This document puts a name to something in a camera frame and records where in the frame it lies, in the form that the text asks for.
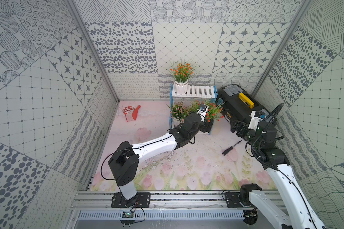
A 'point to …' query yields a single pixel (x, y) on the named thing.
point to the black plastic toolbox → (238, 102)
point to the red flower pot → (214, 112)
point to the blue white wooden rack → (199, 91)
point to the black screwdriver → (230, 149)
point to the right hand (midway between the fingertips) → (238, 124)
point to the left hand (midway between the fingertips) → (212, 118)
